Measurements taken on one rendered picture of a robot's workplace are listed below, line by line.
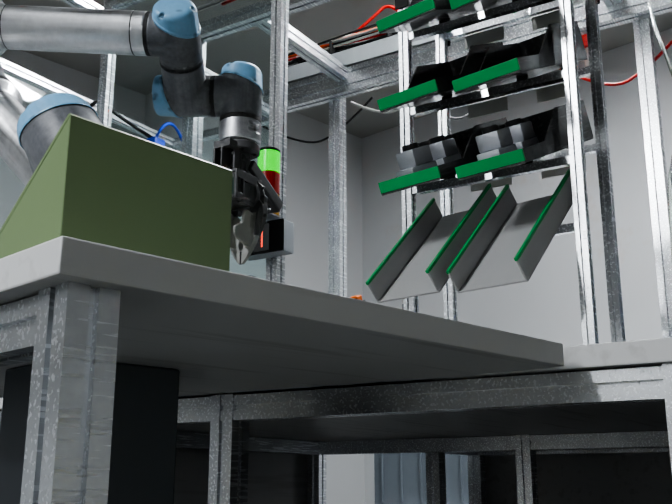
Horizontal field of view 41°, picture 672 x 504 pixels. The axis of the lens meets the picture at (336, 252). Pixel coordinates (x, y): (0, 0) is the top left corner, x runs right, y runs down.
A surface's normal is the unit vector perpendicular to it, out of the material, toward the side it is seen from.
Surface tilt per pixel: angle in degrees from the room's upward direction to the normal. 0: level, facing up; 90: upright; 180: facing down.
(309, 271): 90
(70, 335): 90
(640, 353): 90
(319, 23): 180
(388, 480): 90
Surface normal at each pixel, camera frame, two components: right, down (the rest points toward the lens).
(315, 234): 0.72, -0.18
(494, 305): -0.69, -0.18
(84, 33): -0.05, 0.33
